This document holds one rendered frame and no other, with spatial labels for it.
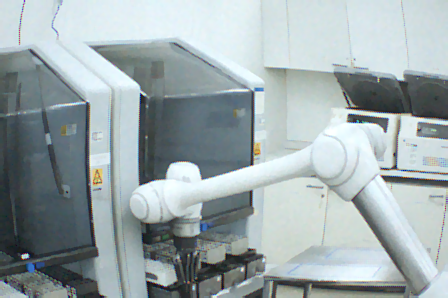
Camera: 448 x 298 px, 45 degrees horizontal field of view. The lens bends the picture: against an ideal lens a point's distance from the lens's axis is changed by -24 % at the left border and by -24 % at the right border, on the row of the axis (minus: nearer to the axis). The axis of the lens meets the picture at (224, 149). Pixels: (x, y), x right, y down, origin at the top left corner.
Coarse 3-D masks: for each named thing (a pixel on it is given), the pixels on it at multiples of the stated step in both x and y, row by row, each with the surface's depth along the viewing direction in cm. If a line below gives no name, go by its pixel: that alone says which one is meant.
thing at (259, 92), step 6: (258, 90) 249; (258, 96) 249; (258, 102) 249; (258, 108) 250; (258, 120) 250; (264, 120) 254; (258, 144) 251; (258, 150) 252; (258, 162) 252; (258, 210) 256
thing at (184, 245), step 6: (174, 234) 199; (174, 240) 197; (180, 240) 196; (186, 240) 196; (192, 240) 196; (180, 246) 196; (186, 246) 196; (192, 246) 197; (180, 252) 196; (186, 252) 198; (180, 258) 197
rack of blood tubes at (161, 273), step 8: (152, 264) 209; (160, 264) 211; (168, 264) 210; (152, 272) 202; (160, 272) 200; (168, 272) 201; (152, 280) 202; (160, 280) 201; (168, 280) 201; (176, 280) 205
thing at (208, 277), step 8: (208, 272) 220; (216, 272) 220; (200, 280) 211; (208, 280) 214; (216, 280) 218; (200, 288) 210; (208, 288) 214; (216, 288) 218; (200, 296) 210; (216, 296) 211
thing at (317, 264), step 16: (304, 256) 237; (320, 256) 235; (336, 256) 233; (352, 256) 230; (368, 256) 227; (384, 256) 224; (272, 272) 218; (288, 272) 216; (304, 272) 215; (320, 272) 213; (336, 272) 211; (352, 272) 208; (368, 272) 206; (384, 272) 203; (304, 288) 254
